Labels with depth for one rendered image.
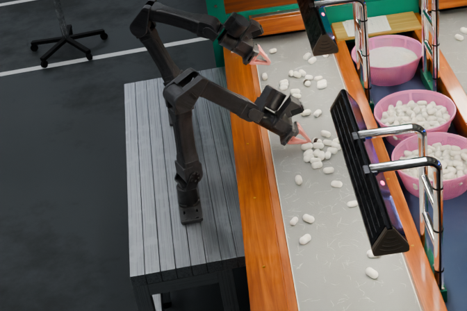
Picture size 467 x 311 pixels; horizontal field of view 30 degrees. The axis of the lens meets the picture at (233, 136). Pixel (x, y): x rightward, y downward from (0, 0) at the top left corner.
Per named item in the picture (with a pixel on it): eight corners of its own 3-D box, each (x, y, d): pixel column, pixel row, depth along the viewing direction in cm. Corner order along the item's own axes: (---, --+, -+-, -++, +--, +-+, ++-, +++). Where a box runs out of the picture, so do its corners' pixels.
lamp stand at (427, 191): (374, 312, 226) (365, 171, 202) (360, 262, 243) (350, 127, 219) (447, 302, 225) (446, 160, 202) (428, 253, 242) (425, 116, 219)
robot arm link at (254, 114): (277, 88, 281) (251, 75, 274) (291, 98, 275) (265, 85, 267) (259, 119, 283) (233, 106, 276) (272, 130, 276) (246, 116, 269)
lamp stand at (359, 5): (321, 121, 308) (310, 5, 284) (313, 94, 325) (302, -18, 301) (374, 113, 308) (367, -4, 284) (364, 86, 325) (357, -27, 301)
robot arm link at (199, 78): (251, 98, 278) (179, 61, 259) (265, 110, 271) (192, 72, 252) (231, 131, 279) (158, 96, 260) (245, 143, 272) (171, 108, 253)
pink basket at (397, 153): (403, 212, 259) (402, 187, 254) (384, 163, 281) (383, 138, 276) (492, 200, 258) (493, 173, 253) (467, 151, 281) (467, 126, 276)
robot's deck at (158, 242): (132, 287, 254) (129, 277, 251) (126, 92, 355) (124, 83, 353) (433, 231, 256) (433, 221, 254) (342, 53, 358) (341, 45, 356)
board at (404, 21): (337, 41, 338) (337, 39, 338) (331, 25, 351) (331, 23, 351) (422, 29, 338) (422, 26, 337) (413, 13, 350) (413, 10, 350)
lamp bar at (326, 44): (313, 57, 271) (311, 36, 267) (290, -19, 324) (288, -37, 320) (338, 53, 271) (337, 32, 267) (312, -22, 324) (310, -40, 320)
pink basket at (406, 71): (396, 97, 315) (395, 74, 310) (338, 78, 332) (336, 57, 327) (438, 66, 330) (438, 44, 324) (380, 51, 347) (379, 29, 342)
